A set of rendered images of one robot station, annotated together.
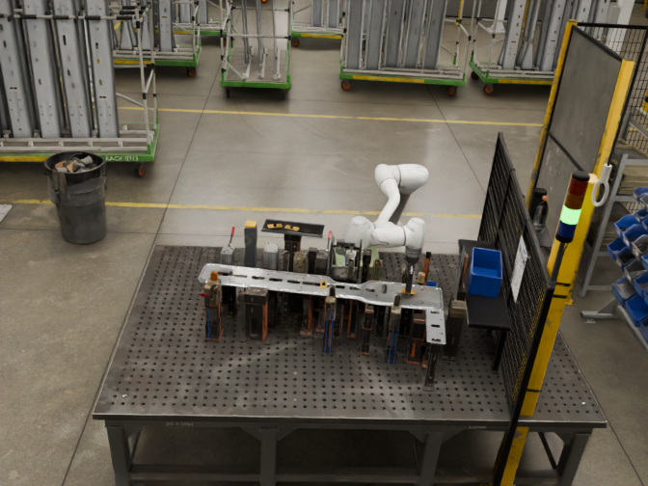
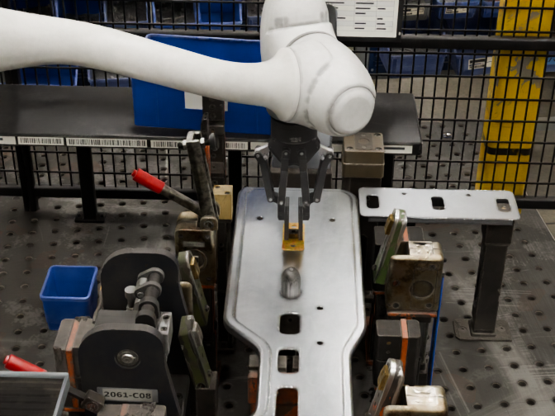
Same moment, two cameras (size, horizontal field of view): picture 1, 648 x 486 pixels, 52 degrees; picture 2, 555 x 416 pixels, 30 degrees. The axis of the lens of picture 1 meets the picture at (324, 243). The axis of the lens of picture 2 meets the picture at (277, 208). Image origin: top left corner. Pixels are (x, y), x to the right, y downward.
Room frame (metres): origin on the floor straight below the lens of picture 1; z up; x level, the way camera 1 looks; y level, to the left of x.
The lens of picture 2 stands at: (3.18, 0.97, 2.03)
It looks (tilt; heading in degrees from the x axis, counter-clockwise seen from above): 33 degrees down; 267
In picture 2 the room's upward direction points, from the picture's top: 1 degrees clockwise
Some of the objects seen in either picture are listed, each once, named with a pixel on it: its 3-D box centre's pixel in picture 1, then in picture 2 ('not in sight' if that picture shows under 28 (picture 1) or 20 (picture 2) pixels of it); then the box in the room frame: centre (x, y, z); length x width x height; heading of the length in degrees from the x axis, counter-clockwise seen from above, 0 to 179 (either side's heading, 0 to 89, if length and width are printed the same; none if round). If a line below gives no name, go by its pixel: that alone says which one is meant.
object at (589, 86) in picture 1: (568, 160); not in sight; (5.19, -1.99, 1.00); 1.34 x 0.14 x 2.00; 4
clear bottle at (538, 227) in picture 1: (541, 213); not in sight; (3.12, -1.13, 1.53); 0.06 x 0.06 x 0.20
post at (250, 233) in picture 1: (250, 256); not in sight; (3.48, 0.45, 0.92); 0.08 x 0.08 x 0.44; 85
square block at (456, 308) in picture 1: (453, 331); (358, 219); (2.92, -0.74, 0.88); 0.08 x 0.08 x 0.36; 85
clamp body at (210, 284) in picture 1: (213, 310); not in sight; (2.97, 0.59, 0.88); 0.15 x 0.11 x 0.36; 175
